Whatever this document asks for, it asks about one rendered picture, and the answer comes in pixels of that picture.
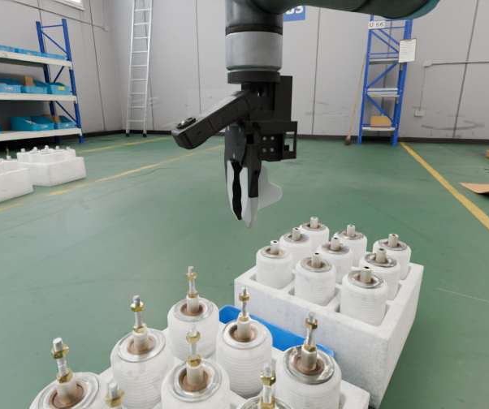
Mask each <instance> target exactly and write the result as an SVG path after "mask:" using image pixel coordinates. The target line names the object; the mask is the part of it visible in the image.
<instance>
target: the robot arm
mask: <svg viewBox="0 0 489 409"><path fill-rule="evenodd" d="M439 1H440V0H224V6H225V47H226V69H227V70H228V71H230V72H228V73H227V83H228V84H241V91H235V92H234V93H232V94H231V95H229V96H227V97H225V98H223V99H222V100H221V101H219V102H217V103H215V104H214V105H212V106H211V107H209V108H208V109H206V110H204V111H202V112H201V113H200V114H197V115H196V116H194V117H190V118H187V119H185V120H184V121H183V122H181V123H179V124H177V125H176V126H175V128H174V129H173V130H171V134H172V136H173V138H174V139H175V142H176V143H177V144H178V146H179V147H181V148H184V149H188V150H190V149H195V148H196V147H198V146H200V145H202V144H203V143H205V142H206V141H207V139H209V138H210V137H211V136H213V135H215V134H216V133H218V132H219V131H221V130H222V129H224V128H225V136H224V144H225V149H224V168H225V175H226V183H227V190H228V195H229V200H230V203H231V207H232V212H233V213H234V214H235V216H236V219H237V220H241V218H243V220H244V222H245V223H246V225H247V227H248V228H253V225H254V223H255V219H256V216H257V211H258V210H259V209H261V208H263V207H266V206H267V205H271V204H273V203H275V202H276V201H278V200H280V198H281V196H282V189H281V187H280V186H277V185H275V184H273V183H271V182H270V181H269V179H268V170H267V168H266V167H265V166H264V165H262V161H268V162H269V161H281V160H286V159H296V141H297V123H298V121H292V120H291V117H292V75H280V72H277V71H279V70H280V69H281V68H282V61H283V13H285V12H287V11H290V10H291V9H293V8H296V7H298V6H315V7H320V8H326V9H332V10H338V11H349V12H356V13H362V14H367V15H378V16H381V17H383V18H384V19H394V20H396V19H417V18H420V17H422V16H424V15H426V14H428V13H429V12H431V11H432V10H433V9H434V8H436V6H437V4H438V3H439ZM293 131H294V139H293V151H289V144H285V140H286V139H287V132H293Z"/></svg>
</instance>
